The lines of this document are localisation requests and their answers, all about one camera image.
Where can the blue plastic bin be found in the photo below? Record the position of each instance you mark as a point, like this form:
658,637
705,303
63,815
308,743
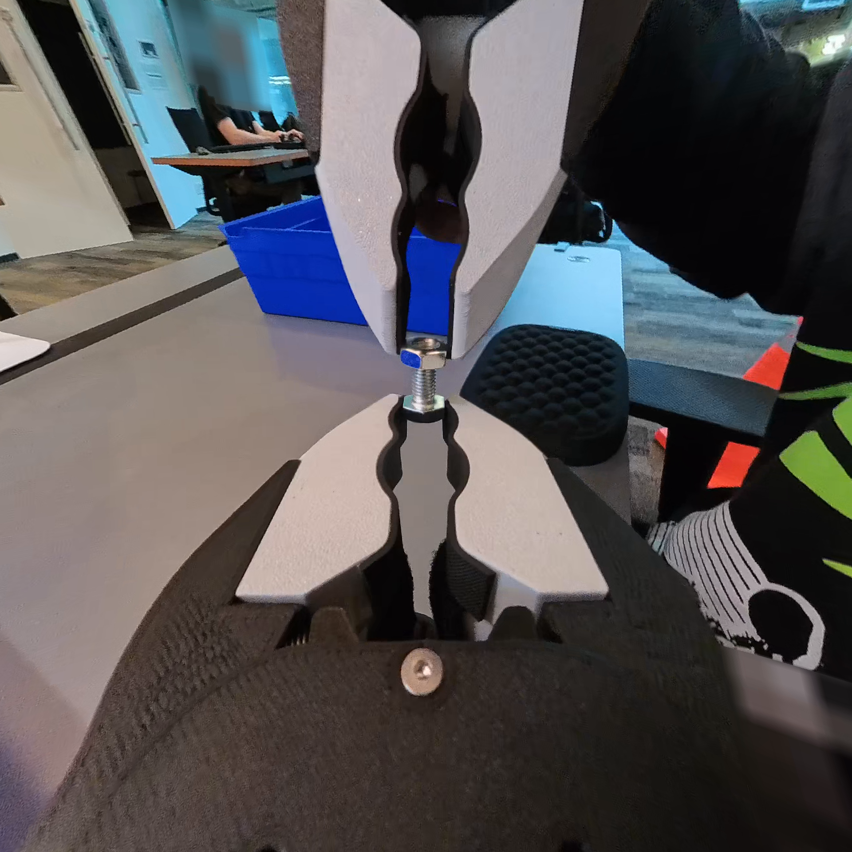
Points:
286,273

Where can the white sign stand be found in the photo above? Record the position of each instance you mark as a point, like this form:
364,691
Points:
16,353

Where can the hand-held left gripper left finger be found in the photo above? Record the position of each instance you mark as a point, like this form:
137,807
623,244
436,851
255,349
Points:
326,519

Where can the silver hex nut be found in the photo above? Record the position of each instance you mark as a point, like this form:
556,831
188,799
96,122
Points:
424,354

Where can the black office chair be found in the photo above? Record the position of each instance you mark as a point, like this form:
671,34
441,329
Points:
187,129

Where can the black printed shirt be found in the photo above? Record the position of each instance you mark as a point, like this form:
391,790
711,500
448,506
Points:
786,533

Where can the person's right forearm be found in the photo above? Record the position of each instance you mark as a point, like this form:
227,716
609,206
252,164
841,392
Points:
719,147

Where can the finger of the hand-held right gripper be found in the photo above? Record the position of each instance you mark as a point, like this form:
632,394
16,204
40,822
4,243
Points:
360,133
526,133

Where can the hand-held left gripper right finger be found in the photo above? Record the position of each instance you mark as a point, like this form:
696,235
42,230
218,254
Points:
519,519

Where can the black round cushion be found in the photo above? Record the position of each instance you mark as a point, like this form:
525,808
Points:
546,393

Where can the small red object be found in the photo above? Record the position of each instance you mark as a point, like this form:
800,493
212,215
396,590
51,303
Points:
739,459

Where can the wooden office desk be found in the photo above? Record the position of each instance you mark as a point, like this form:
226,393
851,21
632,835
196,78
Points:
233,159

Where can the silver hex bolt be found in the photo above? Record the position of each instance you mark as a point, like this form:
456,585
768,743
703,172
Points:
424,389

